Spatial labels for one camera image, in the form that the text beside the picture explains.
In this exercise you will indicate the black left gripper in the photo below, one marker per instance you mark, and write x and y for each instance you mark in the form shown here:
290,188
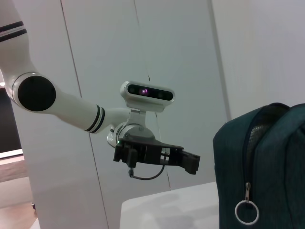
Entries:
143,152

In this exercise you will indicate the dark teal insulated bag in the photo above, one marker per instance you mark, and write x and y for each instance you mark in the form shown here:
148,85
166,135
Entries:
281,167

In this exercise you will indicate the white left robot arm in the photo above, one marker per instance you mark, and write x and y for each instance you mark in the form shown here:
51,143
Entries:
71,107

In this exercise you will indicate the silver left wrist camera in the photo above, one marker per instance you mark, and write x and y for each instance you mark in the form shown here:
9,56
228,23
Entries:
147,91

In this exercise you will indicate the dark wall screen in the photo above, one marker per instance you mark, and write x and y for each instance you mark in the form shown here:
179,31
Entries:
9,119

